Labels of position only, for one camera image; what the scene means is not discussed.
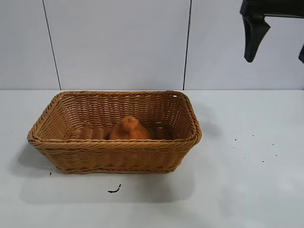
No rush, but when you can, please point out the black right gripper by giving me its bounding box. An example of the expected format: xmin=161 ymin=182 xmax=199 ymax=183
xmin=239 ymin=0 xmax=304 ymax=63

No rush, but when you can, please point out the orange fruit with knob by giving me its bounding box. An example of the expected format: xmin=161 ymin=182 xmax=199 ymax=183
xmin=109 ymin=115 xmax=153 ymax=141

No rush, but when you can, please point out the woven wicker basket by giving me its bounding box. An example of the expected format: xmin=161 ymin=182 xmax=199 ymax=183
xmin=27 ymin=90 xmax=203 ymax=175

